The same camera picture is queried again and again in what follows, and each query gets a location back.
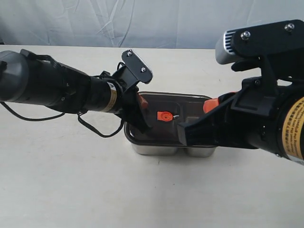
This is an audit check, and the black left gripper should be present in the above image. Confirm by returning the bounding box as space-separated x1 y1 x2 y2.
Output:
89 66 151 133

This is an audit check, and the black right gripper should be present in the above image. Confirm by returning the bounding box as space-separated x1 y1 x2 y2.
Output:
178 57 304 164

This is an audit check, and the dark transparent lunch box lid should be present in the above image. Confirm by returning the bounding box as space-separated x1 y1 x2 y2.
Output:
124 92 210 147

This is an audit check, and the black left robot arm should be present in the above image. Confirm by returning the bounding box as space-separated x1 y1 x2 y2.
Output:
0 49 153 132

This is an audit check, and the steel two-compartment lunch box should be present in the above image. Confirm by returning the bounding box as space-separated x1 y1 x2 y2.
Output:
127 139 216 158

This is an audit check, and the light blue backdrop cloth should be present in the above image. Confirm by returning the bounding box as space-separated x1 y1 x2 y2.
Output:
0 0 304 48

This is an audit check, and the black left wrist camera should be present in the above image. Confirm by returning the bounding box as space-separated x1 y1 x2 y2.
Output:
122 49 153 84

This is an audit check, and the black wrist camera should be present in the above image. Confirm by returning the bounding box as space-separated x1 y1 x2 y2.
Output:
215 19 304 72
122 49 153 84

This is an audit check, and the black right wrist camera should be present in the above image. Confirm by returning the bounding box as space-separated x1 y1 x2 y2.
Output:
215 19 304 72

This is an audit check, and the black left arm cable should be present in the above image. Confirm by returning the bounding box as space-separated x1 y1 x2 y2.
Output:
0 62 126 138

